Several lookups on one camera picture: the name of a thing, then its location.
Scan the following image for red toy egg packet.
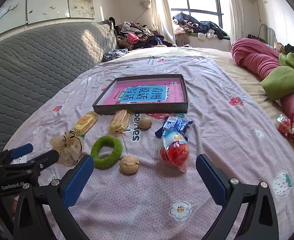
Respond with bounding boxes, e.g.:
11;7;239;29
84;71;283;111
158;130;189;173

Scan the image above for pile of mixed clothes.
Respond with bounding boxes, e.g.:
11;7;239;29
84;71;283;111
108;17;176;50

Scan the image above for beige mesh drawstring pouch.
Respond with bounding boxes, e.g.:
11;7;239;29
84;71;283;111
49;131;85;167

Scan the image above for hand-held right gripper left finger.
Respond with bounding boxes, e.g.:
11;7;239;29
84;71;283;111
13;155;95;240

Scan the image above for window seat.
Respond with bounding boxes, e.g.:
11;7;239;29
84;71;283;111
175;34;231;52

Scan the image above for blue snack packet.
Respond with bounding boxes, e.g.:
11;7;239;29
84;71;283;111
154;116;193;140

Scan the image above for pile of dark clothes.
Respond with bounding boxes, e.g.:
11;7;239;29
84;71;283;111
172;12;228;40

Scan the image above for floral wall painting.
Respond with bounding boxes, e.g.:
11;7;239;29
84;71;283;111
0;0;95;40

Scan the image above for cluttered side table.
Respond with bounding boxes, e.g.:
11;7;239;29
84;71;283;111
247;34;268;44

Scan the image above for red white packet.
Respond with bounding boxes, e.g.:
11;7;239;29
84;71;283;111
275;111;294;147

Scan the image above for green blanket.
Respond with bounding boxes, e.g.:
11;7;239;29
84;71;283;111
260;52;294;102

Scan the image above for cream curtain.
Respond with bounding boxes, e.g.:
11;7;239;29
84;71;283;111
222;0;245;45
139;0;176;47

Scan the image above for clear yellow biscuit packet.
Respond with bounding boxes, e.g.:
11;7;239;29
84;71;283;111
108;109;132;134

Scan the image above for walnut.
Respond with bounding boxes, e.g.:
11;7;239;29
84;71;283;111
139;117;152;131
119;155;140;174

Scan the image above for dark patterned cloth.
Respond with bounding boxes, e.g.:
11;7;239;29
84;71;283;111
102;49;129;63

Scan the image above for pink printed bed sheet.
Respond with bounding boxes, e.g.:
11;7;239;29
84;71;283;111
2;54;294;240

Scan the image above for pink book blue label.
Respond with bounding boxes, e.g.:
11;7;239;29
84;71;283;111
101;78;185;105

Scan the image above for cream bed sheet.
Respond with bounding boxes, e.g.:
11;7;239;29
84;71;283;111
123;46;294;170

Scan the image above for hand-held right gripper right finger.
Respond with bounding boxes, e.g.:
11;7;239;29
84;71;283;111
195;154;280;240

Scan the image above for pink quilt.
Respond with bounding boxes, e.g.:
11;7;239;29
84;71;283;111
230;38;294;128

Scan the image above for yellow orange snack packet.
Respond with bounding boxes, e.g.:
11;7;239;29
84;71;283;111
72;112;99;137

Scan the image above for grey quilted headboard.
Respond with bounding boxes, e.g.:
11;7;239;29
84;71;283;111
0;21;117;155

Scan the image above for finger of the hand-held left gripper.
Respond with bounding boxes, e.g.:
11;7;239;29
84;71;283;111
2;143;34;164
24;149;60;178

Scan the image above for green fuzzy ring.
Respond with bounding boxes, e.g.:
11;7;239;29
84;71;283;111
90;135;123;169

